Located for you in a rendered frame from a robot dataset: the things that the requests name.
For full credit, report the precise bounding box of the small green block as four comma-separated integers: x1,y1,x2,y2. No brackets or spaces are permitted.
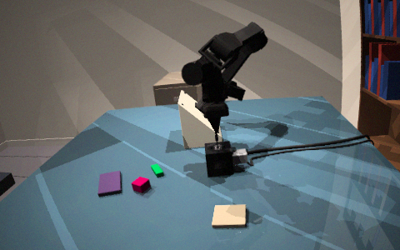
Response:
151,164,164,177

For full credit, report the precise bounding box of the small magenta cube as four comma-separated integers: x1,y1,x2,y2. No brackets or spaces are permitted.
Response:
132,177,151,193

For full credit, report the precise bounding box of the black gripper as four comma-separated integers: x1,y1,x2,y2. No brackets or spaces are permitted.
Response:
202,77,229,132

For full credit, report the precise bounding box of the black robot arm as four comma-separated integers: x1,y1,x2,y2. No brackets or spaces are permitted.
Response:
181,22,268,102

